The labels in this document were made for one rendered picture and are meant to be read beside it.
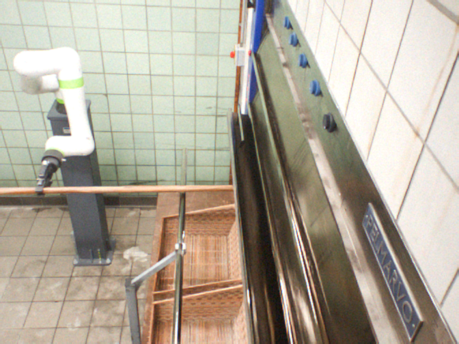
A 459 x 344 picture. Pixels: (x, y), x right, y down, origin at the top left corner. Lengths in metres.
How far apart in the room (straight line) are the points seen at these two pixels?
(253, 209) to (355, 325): 0.89
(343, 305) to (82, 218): 2.47
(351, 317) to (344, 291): 0.06
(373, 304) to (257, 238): 0.83
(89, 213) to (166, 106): 0.92
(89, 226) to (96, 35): 1.26
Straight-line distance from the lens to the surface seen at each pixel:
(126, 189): 2.18
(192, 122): 3.44
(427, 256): 0.67
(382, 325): 0.87
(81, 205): 3.18
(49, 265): 3.60
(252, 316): 1.41
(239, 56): 2.83
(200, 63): 3.22
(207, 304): 2.33
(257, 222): 1.72
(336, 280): 1.05
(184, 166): 2.35
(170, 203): 3.04
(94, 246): 3.43
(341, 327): 1.01
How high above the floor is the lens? 2.57
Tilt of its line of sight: 37 degrees down
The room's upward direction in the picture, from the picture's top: 4 degrees clockwise
